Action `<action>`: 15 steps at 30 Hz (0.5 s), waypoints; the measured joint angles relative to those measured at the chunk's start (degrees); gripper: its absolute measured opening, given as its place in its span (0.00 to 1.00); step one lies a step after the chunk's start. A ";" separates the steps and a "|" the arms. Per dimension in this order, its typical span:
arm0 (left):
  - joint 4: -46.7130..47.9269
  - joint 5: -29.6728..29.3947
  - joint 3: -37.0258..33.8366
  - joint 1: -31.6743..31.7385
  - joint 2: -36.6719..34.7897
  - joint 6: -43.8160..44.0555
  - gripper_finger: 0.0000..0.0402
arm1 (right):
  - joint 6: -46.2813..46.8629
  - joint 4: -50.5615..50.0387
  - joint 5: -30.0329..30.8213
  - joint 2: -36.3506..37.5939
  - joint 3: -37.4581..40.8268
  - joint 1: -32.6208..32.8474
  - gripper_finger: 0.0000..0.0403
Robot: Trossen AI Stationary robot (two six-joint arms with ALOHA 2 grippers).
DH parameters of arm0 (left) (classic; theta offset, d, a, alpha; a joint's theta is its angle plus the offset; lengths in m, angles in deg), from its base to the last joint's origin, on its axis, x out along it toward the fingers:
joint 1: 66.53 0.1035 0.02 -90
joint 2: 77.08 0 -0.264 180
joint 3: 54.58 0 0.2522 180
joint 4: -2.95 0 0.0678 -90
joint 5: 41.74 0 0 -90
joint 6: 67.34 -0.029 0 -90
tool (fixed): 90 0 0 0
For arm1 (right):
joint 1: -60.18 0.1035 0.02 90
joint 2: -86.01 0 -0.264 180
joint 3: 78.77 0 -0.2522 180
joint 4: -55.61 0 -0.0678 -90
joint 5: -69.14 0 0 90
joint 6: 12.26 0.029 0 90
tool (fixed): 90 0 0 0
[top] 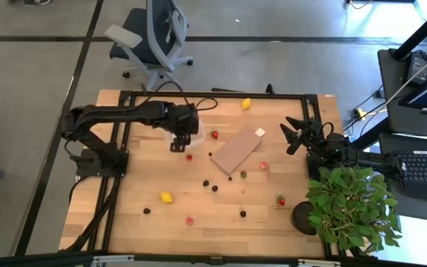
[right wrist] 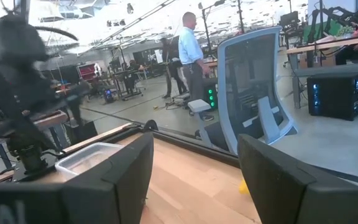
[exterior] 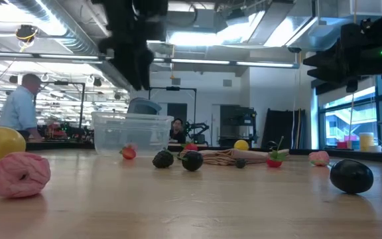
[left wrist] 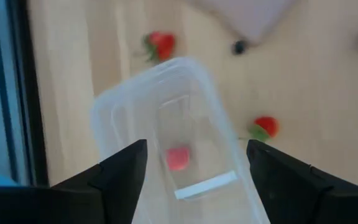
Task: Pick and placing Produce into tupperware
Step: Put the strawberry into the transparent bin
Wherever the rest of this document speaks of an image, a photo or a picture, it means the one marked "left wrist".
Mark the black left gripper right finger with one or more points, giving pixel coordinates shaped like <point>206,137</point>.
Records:
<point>278,186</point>

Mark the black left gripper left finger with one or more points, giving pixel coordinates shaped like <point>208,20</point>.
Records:
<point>120,186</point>

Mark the clear plastic tupperware container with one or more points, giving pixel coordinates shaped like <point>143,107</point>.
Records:
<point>135,102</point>

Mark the blackberry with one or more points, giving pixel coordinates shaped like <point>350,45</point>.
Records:
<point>239,47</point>

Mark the red strawberry with green leaves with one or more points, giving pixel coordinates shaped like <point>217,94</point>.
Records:
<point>163,45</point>
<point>267,126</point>

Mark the beige cloth with white tag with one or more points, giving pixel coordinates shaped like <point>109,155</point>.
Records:
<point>244,15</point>

